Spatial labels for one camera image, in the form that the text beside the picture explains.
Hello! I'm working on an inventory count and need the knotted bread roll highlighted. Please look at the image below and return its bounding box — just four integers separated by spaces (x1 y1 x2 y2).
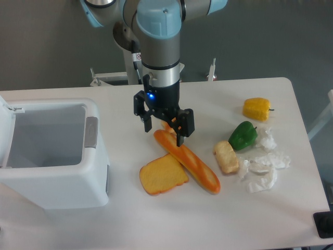
161 121 176 135

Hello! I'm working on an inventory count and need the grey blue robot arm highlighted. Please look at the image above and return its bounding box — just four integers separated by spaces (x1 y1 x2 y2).
81 1 227 146

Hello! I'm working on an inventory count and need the pale rectangular bread piece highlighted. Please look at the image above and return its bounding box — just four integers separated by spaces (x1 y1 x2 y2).
213 141 239 174

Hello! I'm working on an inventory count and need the crumpled white tissue paper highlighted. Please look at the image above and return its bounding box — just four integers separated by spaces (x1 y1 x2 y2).
236 127 291 193

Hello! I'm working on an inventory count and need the white plastic bin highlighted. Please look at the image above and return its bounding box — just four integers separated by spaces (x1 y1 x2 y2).
1 98 110 209

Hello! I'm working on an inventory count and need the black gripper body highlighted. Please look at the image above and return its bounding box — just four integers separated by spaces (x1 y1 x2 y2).
134 79 195 137

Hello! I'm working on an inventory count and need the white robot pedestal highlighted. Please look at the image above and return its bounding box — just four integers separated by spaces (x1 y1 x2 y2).
112 20 143 85

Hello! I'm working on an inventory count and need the long orange baguette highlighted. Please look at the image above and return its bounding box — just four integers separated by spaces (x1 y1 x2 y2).
153 130 221 194

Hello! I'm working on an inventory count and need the white metal base frame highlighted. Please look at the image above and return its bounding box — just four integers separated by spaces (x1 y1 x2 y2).
90 57 217 86

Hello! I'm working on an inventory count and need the orange toast slice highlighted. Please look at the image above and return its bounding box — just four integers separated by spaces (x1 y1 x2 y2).
139 154 189 195

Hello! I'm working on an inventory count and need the yellow bell pepper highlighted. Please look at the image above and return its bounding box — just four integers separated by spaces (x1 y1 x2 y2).
242 97 274 121

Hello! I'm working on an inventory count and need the black device at edge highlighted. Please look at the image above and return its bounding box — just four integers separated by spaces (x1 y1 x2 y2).
313 211 332 239

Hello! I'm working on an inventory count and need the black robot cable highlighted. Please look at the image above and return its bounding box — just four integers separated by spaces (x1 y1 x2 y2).
131 40 143 84

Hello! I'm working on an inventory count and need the green bell pepper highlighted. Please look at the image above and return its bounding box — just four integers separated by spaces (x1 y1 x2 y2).
228 121 258 151

